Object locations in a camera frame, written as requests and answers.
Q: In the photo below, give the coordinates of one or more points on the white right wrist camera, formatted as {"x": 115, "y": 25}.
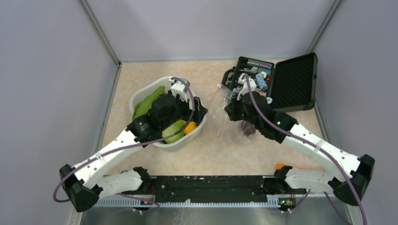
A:
{"x": 248, "y": 84}

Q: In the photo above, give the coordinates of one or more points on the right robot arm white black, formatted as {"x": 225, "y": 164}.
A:
{"x": 345, "y": 175}

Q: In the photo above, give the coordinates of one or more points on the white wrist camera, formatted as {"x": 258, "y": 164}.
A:
{"x": 248, "y": 84}
{"x": 179, "y": 88}

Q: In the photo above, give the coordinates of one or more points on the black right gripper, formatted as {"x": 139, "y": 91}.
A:
{"x": 231, "y": 108}

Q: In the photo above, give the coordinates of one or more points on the clear zip top bag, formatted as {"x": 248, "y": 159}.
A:
{"x": 222, "y": 127}

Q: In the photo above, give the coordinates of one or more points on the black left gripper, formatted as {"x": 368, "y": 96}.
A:
{"x": 199, "y": 111}

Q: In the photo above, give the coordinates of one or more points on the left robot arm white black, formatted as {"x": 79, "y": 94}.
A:
{"x": 86, "y": 182}

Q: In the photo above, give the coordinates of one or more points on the green leafy vegetable toy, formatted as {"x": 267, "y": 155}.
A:
{"x": 143, "y": 107}

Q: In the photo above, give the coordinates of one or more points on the orange object behind right arm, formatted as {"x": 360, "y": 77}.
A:
{"x": 281, "y": 166}

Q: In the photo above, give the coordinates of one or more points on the green cabbage toy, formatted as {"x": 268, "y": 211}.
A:
{"x": 173, "y": 129}

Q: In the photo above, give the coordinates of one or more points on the small orange fruit toy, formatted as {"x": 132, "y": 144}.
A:
{"x": 189, "y": 128}

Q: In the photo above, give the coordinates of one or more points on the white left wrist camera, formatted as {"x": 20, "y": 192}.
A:
{"x": 179, "y": 88}

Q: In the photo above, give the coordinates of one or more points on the white plastic basket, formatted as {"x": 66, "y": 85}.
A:
{"x": 141, "y": 94}

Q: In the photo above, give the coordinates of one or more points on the black poker chip case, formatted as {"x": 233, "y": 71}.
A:
{"x": 290, "y": 83}

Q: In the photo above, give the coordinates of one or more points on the dark purple round fruit toy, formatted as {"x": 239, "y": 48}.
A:
{"x": 247, "y": 128}

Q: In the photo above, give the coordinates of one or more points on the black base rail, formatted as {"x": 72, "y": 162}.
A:
{"x": 213, "y": 189}

